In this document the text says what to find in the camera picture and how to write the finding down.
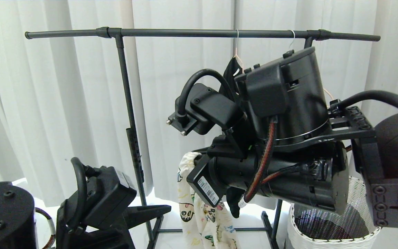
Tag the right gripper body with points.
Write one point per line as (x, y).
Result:
(230, 173)

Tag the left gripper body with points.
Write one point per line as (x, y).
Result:
(95, 240)

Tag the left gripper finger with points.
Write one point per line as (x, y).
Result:
(143, 213)

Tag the cream printed garment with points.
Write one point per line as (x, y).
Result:
(202, 235)

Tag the pink clothes hanger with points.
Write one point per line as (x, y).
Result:
(237, 38)
(293, 34)

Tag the white laundry basket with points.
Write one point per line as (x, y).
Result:
(299, 238)

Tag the black clothes rack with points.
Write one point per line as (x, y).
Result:
(185, 33)

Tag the black short-sleeved shirt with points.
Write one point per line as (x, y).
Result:
(231, 74)

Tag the white curtain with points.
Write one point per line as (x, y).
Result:
(64, 103)

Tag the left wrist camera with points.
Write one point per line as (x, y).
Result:
(109, 197)

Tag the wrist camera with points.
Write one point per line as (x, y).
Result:
(216, 107)
(109, 197)

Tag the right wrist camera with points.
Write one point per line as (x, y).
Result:
(216, 107)

